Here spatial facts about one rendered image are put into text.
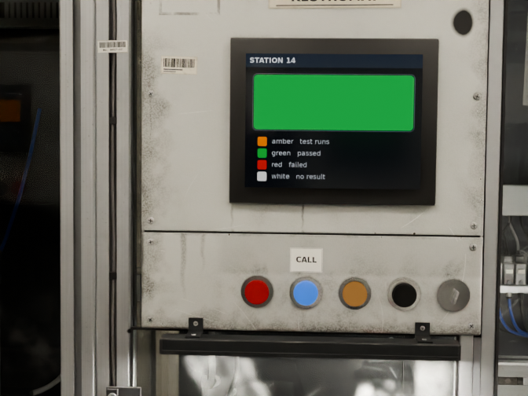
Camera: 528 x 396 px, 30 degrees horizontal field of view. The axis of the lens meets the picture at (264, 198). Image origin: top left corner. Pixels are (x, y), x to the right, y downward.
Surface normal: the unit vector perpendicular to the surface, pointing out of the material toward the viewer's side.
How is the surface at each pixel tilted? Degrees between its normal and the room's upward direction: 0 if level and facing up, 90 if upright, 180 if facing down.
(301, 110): 90
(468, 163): 90
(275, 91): 90
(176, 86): 90
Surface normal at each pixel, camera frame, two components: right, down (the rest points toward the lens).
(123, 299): -0.06, 0.07
